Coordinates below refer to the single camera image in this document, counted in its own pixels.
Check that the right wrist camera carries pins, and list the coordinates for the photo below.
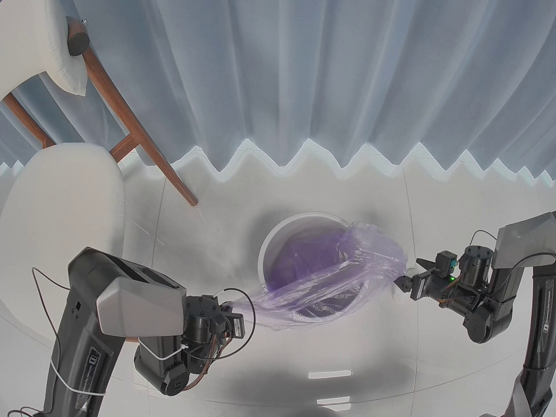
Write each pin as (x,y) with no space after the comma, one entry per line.
(445,264)

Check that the purple plastic bag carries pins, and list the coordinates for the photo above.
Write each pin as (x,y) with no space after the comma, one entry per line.
(330,276)

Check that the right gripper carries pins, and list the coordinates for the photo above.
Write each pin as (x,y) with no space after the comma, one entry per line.
(438,289)

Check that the white cushioned wooden chair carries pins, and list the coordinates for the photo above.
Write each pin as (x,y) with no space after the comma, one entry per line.
(56,215)

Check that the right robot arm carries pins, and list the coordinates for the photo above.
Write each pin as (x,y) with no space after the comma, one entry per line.
(521,241)

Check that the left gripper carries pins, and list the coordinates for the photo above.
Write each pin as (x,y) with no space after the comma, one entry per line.
(232,328)

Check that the pale blue curtain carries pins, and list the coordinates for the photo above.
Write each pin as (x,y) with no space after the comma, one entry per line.
(304,59)

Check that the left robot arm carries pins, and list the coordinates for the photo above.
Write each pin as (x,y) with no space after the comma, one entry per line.
(139,306)

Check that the white trash bin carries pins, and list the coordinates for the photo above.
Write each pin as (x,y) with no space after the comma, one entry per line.
(278,237)

